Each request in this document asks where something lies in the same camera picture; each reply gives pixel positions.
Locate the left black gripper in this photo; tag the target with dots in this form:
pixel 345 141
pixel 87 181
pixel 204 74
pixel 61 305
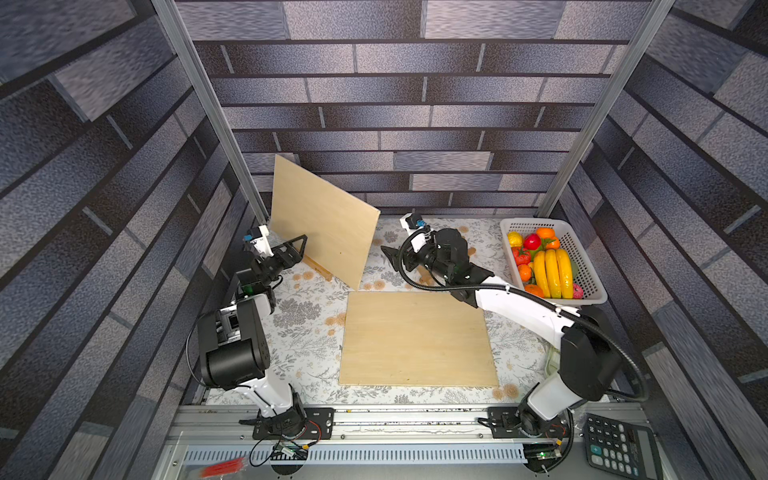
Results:
pixel 291 253

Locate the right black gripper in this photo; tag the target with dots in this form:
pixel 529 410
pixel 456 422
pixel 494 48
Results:
pixel 413 251

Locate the small wooden easel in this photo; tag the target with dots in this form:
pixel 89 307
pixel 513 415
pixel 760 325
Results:
pixel 426 278
pixel 321 271

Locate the plywood board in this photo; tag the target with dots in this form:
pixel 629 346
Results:
pixel 415 340
pixel 339 227

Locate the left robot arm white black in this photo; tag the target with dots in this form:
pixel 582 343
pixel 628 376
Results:
pixel 233 348

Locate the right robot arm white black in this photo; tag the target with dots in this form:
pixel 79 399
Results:
pixel 589 360

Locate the yellow toy lemon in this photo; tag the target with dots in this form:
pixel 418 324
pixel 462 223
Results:
pixel 515 240

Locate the small orange toy fruit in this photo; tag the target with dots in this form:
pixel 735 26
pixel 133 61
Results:
pixel 525 272

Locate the red toy apple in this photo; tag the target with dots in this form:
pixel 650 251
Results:
pixel 532 242

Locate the orange toy fruit top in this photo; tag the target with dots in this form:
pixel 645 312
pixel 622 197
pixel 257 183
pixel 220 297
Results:
pixel 548 238

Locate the yellow toy banana bunch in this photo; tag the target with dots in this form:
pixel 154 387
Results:
pixel 554 274

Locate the white plastic basket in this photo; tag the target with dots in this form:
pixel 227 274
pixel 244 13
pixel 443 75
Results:
pixel 585 275

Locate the red object bottom left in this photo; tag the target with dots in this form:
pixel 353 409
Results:
pixel 220 470

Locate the black calculator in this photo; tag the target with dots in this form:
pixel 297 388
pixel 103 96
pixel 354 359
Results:
pixel 621 448

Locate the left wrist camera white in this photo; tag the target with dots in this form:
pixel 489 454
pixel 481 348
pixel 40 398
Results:
pixel 256 241

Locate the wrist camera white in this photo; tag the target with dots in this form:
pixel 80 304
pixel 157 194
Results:
pixel 413 221
pixel 256 241

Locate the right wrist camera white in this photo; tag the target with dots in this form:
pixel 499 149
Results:
pixel 413 221

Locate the aluminium rail base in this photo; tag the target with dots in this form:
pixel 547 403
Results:
pixel 375 442

